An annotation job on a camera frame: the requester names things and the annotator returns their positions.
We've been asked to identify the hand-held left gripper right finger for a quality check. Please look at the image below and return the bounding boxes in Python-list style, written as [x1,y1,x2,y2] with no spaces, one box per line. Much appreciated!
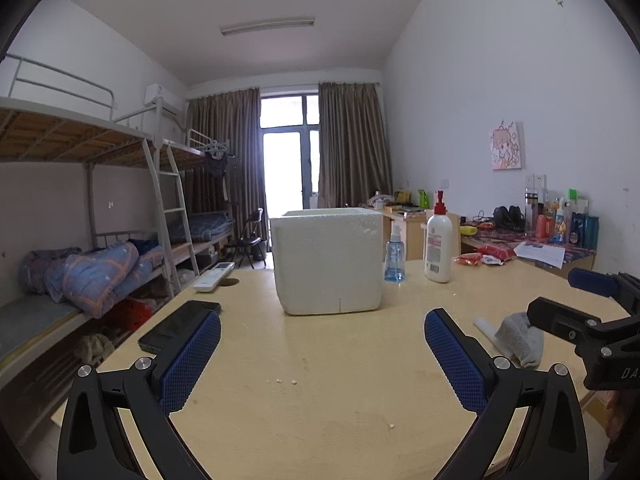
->
[424,308,590,480]

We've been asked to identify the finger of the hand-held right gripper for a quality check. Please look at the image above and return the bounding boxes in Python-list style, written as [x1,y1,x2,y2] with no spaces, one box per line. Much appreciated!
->
[568,268,626,299]
[526,296,603,348]

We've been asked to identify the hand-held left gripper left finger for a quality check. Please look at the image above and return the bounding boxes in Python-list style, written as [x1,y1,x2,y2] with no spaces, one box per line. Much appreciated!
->
[56,308,222,480]

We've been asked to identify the grey sock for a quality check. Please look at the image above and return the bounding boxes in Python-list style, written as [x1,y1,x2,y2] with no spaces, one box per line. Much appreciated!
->
[495,311,545,370]

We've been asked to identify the white foam box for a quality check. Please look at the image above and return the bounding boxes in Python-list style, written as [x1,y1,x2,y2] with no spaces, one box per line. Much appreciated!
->
[270,207,385,317]

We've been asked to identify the person's right hand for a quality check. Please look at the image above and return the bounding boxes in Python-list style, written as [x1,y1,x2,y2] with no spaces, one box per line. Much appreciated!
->
[605,392,628,438]

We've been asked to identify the black smartphone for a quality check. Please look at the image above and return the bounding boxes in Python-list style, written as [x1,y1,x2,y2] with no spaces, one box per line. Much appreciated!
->
[137,300,222,354]

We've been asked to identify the white printed paper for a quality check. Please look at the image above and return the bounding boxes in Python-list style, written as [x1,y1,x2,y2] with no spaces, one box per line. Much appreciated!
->
[514,241,567,268]

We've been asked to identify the cluster of toiletry bottles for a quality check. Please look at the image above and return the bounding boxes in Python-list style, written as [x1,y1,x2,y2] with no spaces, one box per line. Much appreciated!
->
[524,187,600,250]

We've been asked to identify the red plastic bag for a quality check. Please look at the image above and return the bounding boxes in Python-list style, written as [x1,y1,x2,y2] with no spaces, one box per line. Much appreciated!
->
[107,297,153,331]

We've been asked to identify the white remote control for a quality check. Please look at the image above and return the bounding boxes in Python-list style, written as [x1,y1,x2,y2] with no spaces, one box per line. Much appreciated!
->
[193,261,236,294]

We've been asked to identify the large red snack packet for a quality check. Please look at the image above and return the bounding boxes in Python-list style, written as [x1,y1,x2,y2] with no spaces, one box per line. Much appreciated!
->
[475,244,516,261]

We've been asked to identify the beige cloth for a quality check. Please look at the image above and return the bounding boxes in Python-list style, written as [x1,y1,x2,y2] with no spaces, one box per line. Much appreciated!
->
[75,332,116,364]

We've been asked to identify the patterned dark tablecloth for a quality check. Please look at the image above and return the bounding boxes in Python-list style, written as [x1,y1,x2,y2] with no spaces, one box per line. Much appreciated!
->
[462,225,597,264]

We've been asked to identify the black bag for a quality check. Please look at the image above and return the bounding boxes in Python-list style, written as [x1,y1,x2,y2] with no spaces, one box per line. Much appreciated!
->
[492,205,526,232]

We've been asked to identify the white lotion pump bottle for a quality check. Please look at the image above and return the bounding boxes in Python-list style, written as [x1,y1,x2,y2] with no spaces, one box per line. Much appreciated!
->
[424,190,453,284]

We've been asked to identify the blue spray bottle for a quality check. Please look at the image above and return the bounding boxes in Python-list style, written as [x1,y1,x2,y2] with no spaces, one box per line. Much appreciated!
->
[384,223,406,282]

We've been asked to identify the blue orange plaid quilt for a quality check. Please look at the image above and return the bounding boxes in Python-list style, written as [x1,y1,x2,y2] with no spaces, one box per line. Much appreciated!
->
[20,241,166,319]

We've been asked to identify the black folding chair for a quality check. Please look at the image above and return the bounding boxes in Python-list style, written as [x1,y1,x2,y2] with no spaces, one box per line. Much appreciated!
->
[227,208,267,269]

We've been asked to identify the light wooden desk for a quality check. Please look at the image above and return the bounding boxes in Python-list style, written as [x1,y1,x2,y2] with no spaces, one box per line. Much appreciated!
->
[362,202,462,262]

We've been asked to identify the dark blue plaid mattress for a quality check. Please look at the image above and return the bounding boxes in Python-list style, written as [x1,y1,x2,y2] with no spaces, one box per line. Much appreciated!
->
[167,211,236,244]

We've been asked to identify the grey metal bunk bed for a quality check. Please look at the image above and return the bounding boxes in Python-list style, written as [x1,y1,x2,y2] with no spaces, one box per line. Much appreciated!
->
[0,55,197,401]
[155,127,237,272]

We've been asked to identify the dark hanging clothes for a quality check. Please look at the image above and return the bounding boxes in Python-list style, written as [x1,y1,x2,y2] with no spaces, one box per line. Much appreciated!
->
[202,150,229,176]

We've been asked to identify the brown curtain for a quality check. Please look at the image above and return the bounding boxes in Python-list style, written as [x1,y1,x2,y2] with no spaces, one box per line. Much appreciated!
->
[318,81,393,209]
[186,88,262,242]

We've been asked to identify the glass balcony door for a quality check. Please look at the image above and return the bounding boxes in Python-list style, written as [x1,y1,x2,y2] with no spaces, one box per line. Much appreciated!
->
[260,93,321,212]

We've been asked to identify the white air conditioner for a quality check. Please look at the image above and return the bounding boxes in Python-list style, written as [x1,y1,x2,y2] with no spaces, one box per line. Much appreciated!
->
[144,84,182,115]

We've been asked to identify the ceiling tube light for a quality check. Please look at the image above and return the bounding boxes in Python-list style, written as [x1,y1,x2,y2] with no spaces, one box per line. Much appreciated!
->
[221,16,316,37]

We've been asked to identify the cartoon wall poster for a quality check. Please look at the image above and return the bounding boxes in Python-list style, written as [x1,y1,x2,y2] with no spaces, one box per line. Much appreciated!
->
[490,120,526,171]

